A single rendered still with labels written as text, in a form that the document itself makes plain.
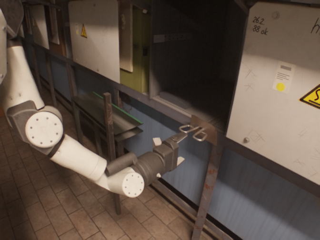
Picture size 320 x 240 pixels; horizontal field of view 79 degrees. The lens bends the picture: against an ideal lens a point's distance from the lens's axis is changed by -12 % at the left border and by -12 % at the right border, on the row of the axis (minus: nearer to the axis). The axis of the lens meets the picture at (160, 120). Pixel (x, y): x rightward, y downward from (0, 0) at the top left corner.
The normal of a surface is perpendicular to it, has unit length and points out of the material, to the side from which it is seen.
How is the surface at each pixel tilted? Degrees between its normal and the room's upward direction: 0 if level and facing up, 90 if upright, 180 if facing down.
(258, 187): 90
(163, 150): 1
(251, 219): 90
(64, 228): 0
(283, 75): 90
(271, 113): 90
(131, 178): 58
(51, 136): 73
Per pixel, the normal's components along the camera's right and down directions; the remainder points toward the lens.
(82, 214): 0.04, -0.87
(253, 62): -0.74, 0.30
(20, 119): 0.43, 0.17
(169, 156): 0.69, 0.37
